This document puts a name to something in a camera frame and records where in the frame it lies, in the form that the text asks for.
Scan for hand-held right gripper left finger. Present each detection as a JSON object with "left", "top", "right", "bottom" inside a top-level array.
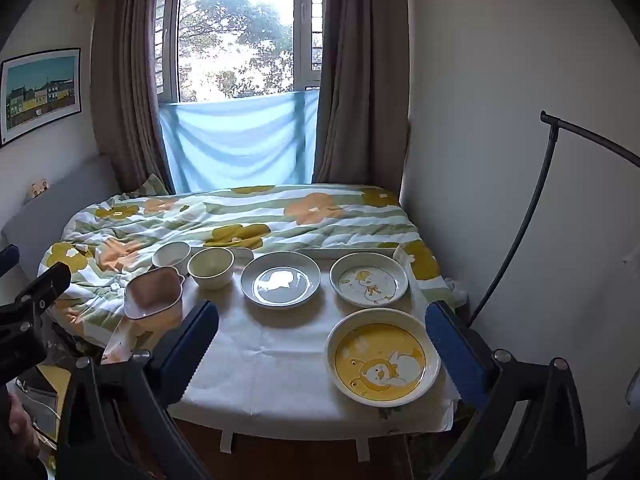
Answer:
[{"left": 57, "top": 300, "right": 221, "bottom": 480}]

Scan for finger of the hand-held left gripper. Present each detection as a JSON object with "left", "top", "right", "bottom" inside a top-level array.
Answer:
[
  {"left": 0, "top": 243, "right": 22, "bottom": 277},
  {"left": 14, "top": 261, "right": 74, "bottom": 322}
]

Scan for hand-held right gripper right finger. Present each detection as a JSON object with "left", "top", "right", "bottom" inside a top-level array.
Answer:
[{"left": 425, "top": 301, "right": 591, "bottom": 480}]

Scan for pink bowl with handles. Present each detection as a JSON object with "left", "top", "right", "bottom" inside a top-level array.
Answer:
[{"left": 123, "top": 266, "right": 186, "bottom": 322}]

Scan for yellow bear print plate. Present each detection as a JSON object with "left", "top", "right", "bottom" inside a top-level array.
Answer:
[{"left": 325, "top": 308, "right": 442, "bottom": 407}]

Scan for cream bowl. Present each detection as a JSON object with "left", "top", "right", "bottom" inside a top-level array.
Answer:
[{"left": 187, "top": 247, "right": 236, "bottom": 291}]

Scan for small white bowl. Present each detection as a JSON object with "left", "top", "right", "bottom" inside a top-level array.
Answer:
[{"left": 151, "top": 241, "right": 192, "bottom": 270}]

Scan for plain grey-white plate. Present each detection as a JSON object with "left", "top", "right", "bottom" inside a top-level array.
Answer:
[{"left": 240, "top": 251, "right": 321, "bottom": 310}]

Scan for white duck print plate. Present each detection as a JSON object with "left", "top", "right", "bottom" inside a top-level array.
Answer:
[{"left": 329, "top": 252, "right": 410, "bottom": 308}]

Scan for person's left hand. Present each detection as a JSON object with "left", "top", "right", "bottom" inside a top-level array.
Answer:
[{"left": 9, "top": 394, "right": 42, "bottom": 462}]

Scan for grey headboard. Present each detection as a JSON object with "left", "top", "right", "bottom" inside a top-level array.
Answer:
[{"left": 0, "top": 154, "right": 122, "bottom": 281}]

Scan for cream floral tablecloth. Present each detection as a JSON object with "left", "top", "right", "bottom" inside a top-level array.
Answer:
[{"left": 102, "top": 255, "right": 461, "bottom": 433}]

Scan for floral striped blanket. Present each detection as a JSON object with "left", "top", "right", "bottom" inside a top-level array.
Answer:
[{"left": 37, "top": 184, "right": 468, "bottom": 356}]

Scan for green patterned pillow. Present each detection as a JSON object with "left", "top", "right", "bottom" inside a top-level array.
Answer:
[{"left": 124, "top": 174, "right": 169, "bottom": 199}]

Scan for black curved lamp stand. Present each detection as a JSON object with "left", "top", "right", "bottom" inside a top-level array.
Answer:
[{"left": 469, "top": 110, "right": 640, "bottom": 328}]

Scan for light blue cloth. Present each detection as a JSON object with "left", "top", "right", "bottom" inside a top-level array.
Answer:
[{"left": 159, "top": 89, "right": 320, "bottom": 193}]

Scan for window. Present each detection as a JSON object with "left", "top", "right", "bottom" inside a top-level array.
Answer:
[{"left": 155, "top": 0, "right": 327, "bottom": 106}]

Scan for framed wall poster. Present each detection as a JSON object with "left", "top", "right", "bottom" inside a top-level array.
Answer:
[{"left": 0, "top": 47, "right": 82, "bottom": 148}]

